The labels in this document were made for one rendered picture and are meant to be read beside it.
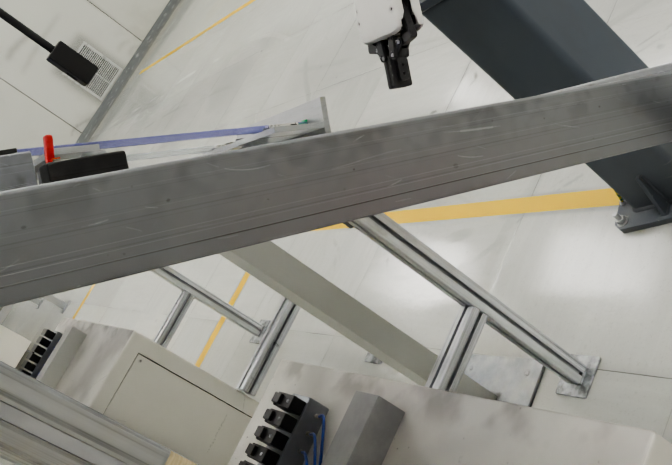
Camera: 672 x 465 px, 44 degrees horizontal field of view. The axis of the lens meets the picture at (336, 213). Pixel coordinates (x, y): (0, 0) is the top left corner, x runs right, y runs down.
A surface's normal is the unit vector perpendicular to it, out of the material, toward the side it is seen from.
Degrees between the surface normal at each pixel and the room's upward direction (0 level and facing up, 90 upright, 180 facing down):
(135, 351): 90
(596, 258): 0
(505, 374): 0
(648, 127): 90
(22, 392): 90
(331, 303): 90
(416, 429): 0
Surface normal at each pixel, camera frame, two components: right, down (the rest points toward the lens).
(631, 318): -0.74, -0.54
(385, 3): -0.76, 0.20
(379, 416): 0.51, -0.06
